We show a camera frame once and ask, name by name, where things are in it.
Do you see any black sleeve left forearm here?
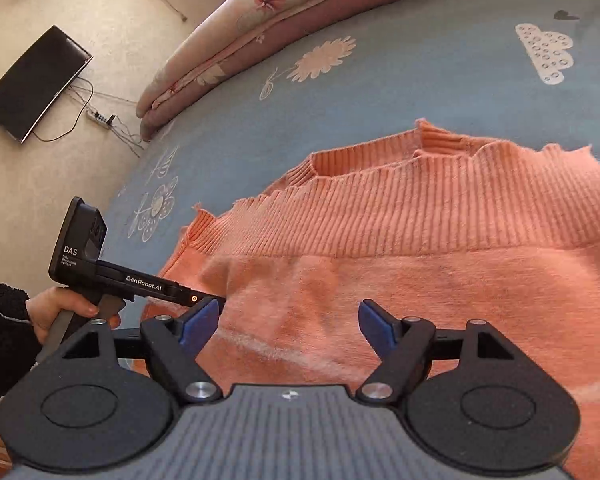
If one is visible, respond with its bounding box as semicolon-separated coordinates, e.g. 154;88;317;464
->
0;284;42;399

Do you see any orange knitted sweater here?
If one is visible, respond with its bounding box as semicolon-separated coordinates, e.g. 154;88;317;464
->
162;120;600;479

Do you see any pink floral folded quilt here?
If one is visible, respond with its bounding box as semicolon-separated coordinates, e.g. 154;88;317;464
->
136;0;396;140

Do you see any blue floral bed sheet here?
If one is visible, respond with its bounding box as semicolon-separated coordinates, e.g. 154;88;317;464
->
102;0;600;274

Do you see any person's left hand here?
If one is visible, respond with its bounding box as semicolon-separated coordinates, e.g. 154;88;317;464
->
26;287;100;344

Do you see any white power strip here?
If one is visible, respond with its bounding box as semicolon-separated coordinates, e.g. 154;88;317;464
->
86;108;116;130

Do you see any black wall television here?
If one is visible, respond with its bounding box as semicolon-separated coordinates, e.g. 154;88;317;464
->
0;25;93;143

